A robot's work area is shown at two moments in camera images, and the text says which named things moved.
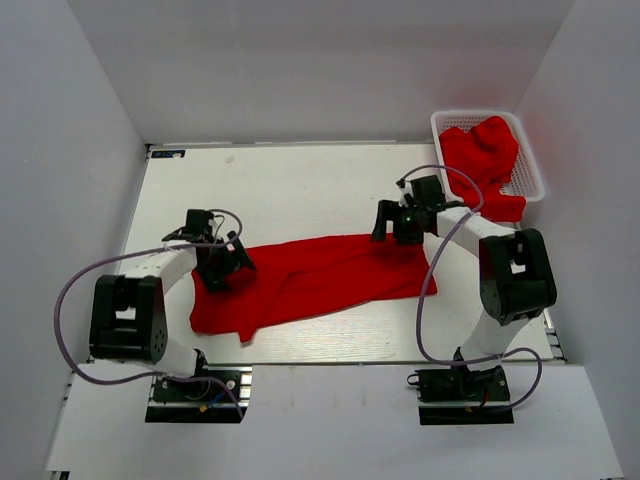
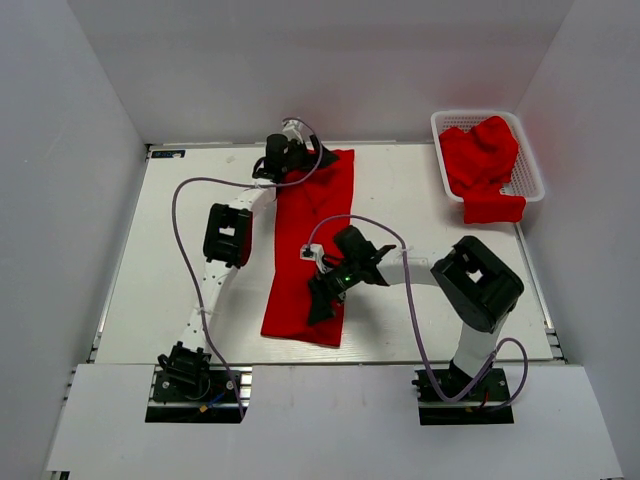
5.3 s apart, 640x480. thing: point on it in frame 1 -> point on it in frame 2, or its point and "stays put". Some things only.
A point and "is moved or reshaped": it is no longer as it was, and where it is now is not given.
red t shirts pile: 486,153 stays put
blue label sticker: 168,154 stays put
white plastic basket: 526,179 stays put
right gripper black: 392,220 -> 330,288
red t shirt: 297,280 is moved or reshaped
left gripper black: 220,267 -> 310,151
